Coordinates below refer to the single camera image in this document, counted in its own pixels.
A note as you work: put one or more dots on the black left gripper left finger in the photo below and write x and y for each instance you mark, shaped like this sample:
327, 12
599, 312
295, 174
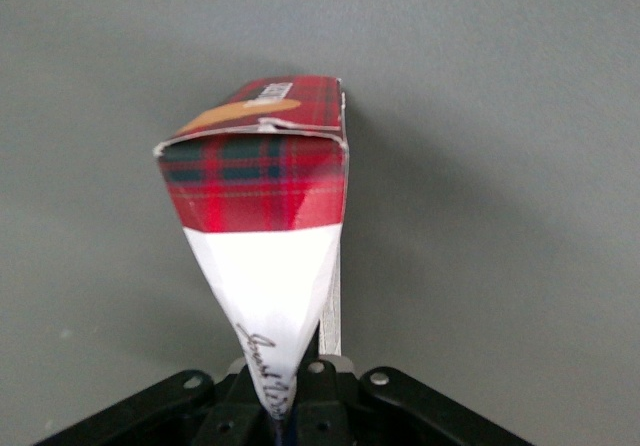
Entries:
235, 411

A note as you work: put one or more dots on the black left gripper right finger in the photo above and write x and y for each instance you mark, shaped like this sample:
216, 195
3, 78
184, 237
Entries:
322, 401

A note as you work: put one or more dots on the red tartan cookie box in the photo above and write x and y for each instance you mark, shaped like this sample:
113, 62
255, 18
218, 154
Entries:
260, 206

